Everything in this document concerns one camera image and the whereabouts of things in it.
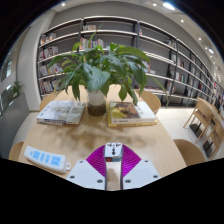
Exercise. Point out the grey book shelf unit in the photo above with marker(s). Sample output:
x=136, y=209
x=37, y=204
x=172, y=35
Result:
x=160, y=53

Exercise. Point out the green potted plant white pot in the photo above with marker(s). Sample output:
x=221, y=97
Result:
x=96, y=73

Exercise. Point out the yellow picture-cover book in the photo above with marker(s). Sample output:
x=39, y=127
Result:
x=128, y=113

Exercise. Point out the light wooden table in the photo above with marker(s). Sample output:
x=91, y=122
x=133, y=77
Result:
x=206, y=106

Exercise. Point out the small green floor plant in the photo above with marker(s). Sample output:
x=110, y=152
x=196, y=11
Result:
x=16, y=88

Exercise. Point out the white power strip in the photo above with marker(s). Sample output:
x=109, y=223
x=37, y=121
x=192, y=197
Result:
x=46, y=158

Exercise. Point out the small white charger block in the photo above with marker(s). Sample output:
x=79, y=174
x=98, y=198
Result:
x=113, y=151

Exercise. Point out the round ceiling lights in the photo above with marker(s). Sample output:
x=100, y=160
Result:
x=168, y=6

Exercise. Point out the light wooden slatted chair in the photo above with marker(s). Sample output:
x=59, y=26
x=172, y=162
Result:
x=196, y=118
x=213, y=136

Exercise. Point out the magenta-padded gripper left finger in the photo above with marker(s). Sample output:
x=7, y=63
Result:
x=85, y=173

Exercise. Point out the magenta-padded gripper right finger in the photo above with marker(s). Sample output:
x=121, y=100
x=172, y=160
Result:
x=140, y=173

